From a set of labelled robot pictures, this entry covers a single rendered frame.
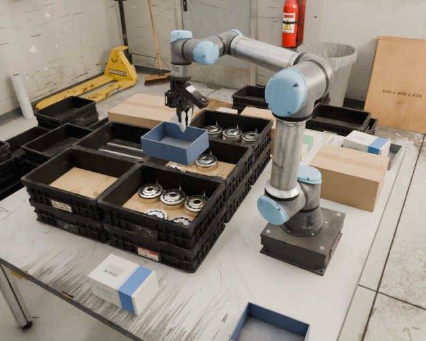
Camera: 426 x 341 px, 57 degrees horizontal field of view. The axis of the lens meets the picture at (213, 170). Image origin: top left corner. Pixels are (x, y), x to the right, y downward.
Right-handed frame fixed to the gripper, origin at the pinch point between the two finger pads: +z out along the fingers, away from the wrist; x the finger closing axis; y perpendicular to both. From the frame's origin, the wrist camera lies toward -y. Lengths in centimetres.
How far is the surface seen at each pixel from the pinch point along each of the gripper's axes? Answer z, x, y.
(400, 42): -8, -295, -24
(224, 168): 25.5, -26.2, -2.4
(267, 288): 45, 13, -46
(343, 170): 20, -45, -50
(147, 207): 31.3, 13.6, 9.0
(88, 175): 31, 9, 48
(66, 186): 32, 20, 50
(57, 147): 57, -42, 145
